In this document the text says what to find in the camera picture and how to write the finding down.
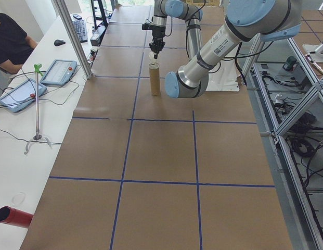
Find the aluminium profile post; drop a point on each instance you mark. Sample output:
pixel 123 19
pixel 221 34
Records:
pixel 72 39

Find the black monitor stand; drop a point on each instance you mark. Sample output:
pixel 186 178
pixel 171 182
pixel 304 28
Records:
pixel 100 13

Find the person in black shirt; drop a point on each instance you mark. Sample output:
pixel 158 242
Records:
pixel 9 39

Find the blue grey teach pendant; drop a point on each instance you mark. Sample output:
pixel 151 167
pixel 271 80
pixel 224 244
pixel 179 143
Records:
pixel 19 96
pixel 58 73

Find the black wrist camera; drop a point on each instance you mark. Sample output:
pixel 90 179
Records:
pixel 147 26

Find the black computer mouse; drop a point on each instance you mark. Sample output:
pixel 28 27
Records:
pixel 59 42

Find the black computer box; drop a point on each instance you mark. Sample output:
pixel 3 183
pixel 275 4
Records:
pixel 98 35

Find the bare person forearm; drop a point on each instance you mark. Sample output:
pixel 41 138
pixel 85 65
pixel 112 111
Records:
pixel 10 66

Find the brown cardboard tube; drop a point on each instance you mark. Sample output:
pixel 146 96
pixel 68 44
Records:
pixel 155 80

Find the red cylinder tube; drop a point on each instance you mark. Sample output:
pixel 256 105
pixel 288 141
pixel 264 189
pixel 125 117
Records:
pixel 14 217

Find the metal stand with green clip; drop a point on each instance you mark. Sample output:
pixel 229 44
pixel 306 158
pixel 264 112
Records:
pixel 37 104

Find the black computer keyboard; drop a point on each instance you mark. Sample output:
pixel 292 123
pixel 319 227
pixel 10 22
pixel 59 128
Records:
pixel 80 30

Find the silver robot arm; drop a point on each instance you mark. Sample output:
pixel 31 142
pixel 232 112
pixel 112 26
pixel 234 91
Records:
pixel 210 57

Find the white pedestal column with plate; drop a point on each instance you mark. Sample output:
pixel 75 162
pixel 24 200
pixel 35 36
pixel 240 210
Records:
pixel 225 83

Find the pink striped hand tool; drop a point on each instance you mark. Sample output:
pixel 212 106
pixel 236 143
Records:
pixel 317 66

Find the white square base plate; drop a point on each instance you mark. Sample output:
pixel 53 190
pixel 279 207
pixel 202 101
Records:
pixel 313 52

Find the white feather shuttlecock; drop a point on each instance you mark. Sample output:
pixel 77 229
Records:
pixel 153 62

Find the black handset phone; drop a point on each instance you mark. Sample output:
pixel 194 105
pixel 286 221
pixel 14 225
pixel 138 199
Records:
pixel 77 17

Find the green black device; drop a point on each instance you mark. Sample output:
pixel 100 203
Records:
pixel 291 63

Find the white power adapter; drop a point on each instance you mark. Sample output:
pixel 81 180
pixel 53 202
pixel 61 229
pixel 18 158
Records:
pixel 278 98

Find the V-shaped metal bar frame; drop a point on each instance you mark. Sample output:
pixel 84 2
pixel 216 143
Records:
pixel 294 117

